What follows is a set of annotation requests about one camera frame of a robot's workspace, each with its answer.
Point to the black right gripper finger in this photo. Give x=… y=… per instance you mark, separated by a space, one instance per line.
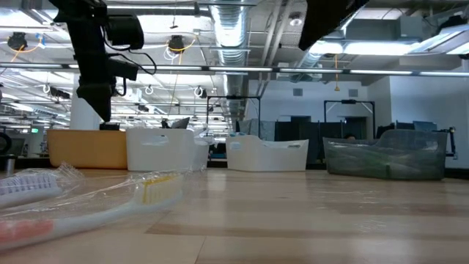
x=326 y=18

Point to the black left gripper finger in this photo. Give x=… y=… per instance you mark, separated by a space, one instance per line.
x=102 y=106

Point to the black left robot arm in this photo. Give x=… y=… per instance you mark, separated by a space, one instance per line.
x=80 y=11

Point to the white pillar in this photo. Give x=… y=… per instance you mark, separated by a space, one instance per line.
x=78 y=117

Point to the round ceiling sensor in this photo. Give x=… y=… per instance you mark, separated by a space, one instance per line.
x=295 y=20

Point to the yellow plastic bin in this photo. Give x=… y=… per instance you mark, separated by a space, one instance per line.
x=88 y=150

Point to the narrow white plastic bin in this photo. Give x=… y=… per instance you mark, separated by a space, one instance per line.
x=165 y=152

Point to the black ceiling device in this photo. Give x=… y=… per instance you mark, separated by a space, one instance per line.
x=176 y=44
x=17 y=40

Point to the background computer monitor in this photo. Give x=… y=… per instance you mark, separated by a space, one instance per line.
x=181 y=122

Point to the purple wrapped toothbrush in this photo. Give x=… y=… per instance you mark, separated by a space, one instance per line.
x=25 y=185

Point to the orange wrapped toothbrush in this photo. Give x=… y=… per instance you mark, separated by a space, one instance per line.
x=91 y=216

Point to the dark office partition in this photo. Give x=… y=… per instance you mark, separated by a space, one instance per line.
x=311 y=132

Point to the person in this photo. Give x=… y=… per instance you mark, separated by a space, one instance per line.
x=350 y=136

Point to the brown plastic bin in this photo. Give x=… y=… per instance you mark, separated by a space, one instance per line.
x=384 y=157

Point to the wide white plastic bin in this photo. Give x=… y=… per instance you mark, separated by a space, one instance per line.
x=264 y=157

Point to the black background stand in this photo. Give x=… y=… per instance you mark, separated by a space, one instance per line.
x=453 y=141

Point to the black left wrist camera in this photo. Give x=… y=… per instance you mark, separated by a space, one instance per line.
x=124 y=31

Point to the silver ventilation duct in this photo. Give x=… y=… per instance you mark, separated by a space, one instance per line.
x=231 y=36
x=311 y=60

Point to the long ceiling light rail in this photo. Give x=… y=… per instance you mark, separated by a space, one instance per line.
x=329 y=70

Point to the black gantry frame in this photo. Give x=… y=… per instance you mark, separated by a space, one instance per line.
x=220 y=97
x=348 y=100

